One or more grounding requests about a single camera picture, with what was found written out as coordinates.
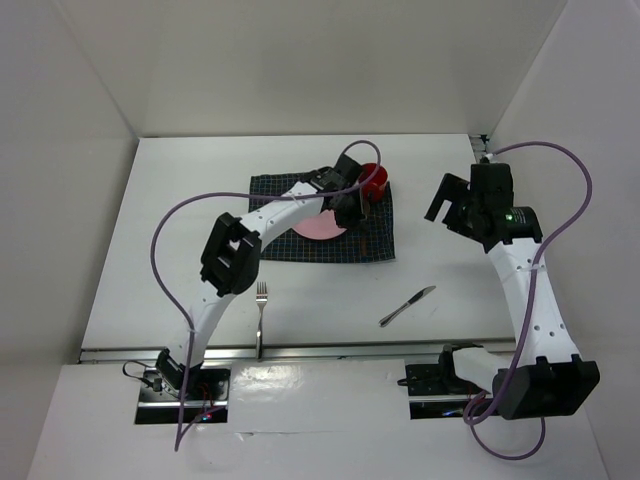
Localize silver fork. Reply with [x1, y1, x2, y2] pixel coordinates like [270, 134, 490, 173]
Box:
[255, 281, 268, 360]

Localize red mug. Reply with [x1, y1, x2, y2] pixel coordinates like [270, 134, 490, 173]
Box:
[359, 163, 388, 204]

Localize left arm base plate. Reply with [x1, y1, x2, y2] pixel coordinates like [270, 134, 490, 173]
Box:
[122, 360, 231, 425]

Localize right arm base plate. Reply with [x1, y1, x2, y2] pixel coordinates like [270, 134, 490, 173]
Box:
[396, 364, 480, 420]

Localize pink plastic plate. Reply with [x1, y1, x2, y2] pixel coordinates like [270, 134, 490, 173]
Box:
[292, 210, 346, 241]

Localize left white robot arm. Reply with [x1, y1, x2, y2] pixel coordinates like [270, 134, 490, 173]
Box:
[156, 153, 373, 399]

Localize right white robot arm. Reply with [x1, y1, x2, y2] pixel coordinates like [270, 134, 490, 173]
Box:
[425, 163, 600, 420]

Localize dark checked cloth napkin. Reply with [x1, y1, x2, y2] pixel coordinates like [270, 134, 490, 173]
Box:
[261, 185, 395, 264]

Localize aluminium rail front edge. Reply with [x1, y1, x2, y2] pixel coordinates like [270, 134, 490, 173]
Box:
[77, 337, 551, 364]

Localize silver table knife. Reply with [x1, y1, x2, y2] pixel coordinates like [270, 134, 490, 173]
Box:
[378, 285, 436, 328]

